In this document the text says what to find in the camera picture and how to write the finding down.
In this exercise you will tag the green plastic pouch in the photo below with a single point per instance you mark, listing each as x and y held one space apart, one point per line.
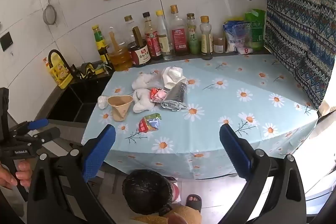
258 29

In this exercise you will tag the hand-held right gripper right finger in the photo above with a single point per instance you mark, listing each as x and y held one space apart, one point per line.
233 150

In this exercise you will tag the black cap red label bottle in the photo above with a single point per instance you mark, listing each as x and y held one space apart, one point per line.
152 43

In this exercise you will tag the red white wrapper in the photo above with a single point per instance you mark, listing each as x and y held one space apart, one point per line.
157 95

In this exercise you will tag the small white red packet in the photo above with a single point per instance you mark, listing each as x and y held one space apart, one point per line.
245 50

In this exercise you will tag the dark sauce jug red label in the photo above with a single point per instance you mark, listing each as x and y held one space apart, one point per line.
139 56

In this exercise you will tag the white cloth with clear plastic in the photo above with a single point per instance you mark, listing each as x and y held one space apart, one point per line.
143 81

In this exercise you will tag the black kitchen sink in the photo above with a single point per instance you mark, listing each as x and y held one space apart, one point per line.
78 98

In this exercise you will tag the person's foot in black slipper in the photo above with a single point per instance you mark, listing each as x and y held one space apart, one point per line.
193 203

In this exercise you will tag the sponge rack with yellow sponge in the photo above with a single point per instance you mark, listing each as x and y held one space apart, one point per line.
90 69

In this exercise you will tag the yellow dish soap bottle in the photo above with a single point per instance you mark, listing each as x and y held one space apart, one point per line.
58 74

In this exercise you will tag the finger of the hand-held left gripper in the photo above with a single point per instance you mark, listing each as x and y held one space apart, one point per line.
38 123
50 133

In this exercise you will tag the white blue salt bag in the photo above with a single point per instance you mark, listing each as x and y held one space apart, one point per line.
235 37

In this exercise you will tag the small glass jar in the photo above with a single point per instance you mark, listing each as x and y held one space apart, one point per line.
219 46

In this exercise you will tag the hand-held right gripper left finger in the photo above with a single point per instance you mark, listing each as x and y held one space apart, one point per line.
101 150

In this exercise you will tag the white towel cloth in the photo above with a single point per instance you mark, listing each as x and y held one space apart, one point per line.
143 100

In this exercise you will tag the red plastic container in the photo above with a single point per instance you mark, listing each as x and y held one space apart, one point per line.
175 191

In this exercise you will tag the clear bottle gold cap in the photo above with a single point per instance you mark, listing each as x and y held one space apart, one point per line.
129 27

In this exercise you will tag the black trash bin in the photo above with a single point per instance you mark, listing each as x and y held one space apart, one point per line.
147 192

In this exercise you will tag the daisy printed blue tablecloth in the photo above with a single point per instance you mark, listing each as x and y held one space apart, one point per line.
223 108

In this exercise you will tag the green label sauce bottle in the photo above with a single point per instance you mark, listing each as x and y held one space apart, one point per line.
99 40

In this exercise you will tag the clear cooking oil jug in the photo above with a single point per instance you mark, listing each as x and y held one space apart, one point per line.
119 58

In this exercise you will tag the person's tan clothing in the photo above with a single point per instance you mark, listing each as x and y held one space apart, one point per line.
186 214

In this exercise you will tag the brown paper cup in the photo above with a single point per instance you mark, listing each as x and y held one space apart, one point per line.
119 108

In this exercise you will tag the small black wall switch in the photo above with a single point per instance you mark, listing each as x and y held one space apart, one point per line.
5 41

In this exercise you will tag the red green snack wrapper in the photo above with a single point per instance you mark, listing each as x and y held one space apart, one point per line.
149 123

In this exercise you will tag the person's left hand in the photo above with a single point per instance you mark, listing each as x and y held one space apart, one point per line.
23 169

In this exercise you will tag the blue patterned curtain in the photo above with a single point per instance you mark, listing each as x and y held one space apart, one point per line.
296 16

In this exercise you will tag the clear bottle yellow cap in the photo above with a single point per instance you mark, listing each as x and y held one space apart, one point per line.
164 43

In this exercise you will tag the black curved faucet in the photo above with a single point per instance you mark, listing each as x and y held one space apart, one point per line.
68 69

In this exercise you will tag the yellow cap seasoning bottle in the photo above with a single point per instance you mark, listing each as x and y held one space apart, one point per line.
206 43

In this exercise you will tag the grey foil packet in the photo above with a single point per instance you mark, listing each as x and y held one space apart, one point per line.
177 91

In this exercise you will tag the metal mesh strainer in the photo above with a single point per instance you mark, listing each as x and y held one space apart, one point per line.
50 15

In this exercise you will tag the green oil glass bottle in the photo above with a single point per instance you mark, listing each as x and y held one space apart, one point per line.
193 40

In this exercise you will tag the silver foil wrapper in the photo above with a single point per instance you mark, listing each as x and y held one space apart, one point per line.
172 105

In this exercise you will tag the small white tissue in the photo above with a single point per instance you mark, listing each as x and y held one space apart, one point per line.
103 102

